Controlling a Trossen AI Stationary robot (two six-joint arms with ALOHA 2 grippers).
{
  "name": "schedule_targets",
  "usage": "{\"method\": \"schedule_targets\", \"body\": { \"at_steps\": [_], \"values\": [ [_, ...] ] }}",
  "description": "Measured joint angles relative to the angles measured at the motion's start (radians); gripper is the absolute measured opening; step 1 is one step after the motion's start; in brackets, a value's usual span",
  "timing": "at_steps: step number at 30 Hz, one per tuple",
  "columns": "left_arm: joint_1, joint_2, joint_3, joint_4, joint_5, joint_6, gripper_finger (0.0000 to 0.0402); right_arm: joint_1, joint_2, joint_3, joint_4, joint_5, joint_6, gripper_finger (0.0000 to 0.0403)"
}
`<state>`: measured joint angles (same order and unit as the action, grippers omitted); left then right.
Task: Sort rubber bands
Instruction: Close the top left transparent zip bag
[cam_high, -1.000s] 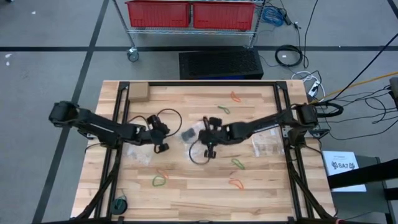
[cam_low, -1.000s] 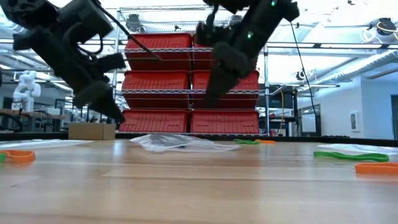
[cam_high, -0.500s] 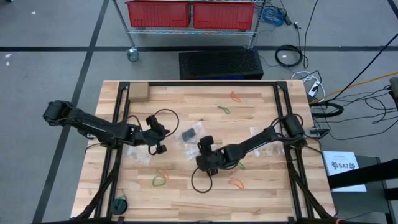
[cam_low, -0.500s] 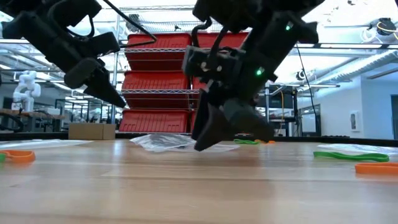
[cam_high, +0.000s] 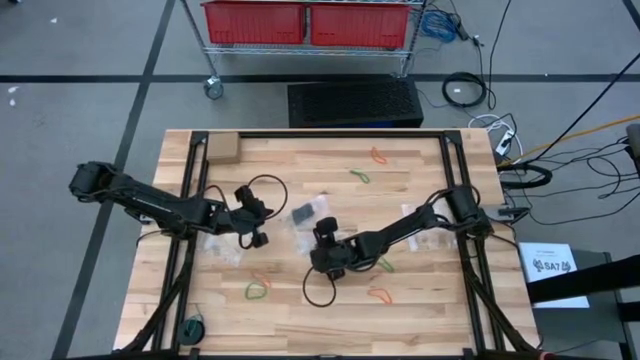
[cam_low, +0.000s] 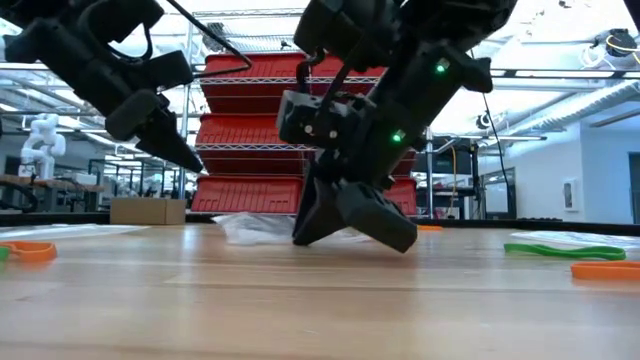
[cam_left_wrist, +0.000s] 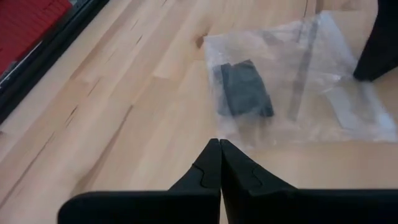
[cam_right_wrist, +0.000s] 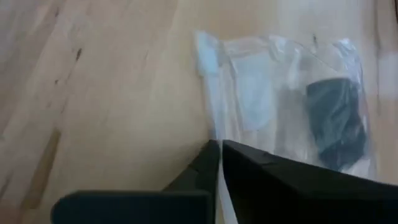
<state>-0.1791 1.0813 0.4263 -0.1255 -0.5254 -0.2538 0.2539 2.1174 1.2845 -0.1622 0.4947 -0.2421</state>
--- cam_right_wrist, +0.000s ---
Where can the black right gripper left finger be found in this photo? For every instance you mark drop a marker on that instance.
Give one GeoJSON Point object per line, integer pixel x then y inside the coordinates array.
{"type": "Point", "coordinates": [140, 208]}

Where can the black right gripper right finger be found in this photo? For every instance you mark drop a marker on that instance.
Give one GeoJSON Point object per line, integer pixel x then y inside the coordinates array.
{"type": "Point", "coordinates": [304, 196]}

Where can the clear plastic zip bag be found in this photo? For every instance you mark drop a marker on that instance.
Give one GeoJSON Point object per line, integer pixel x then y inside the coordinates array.
{"type": "Point", "coordinates": [258, 93]}

